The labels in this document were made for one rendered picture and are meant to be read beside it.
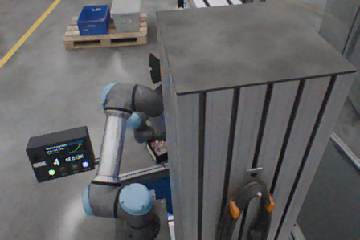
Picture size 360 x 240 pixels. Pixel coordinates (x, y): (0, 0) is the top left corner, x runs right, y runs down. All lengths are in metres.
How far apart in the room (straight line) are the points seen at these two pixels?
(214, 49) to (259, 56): 0.07
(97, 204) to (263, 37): 0.93
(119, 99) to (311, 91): 0.94
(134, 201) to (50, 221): 1.67
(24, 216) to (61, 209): 0.28
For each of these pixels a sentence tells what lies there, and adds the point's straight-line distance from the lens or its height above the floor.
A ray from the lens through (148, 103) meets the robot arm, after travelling 1.26.
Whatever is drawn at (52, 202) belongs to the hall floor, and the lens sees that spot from 2.89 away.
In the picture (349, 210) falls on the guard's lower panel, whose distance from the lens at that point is 2.01.
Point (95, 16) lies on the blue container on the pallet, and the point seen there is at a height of 0.18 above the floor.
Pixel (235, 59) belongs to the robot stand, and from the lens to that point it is 0.44.
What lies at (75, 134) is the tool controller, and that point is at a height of 1.25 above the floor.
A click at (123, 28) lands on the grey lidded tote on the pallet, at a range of 4.68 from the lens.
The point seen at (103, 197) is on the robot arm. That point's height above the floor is 1.26.
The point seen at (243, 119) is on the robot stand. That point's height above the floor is 1.97.
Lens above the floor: 2.26
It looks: 40 degrees down
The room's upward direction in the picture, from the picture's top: 1 degrees counter-clockwise
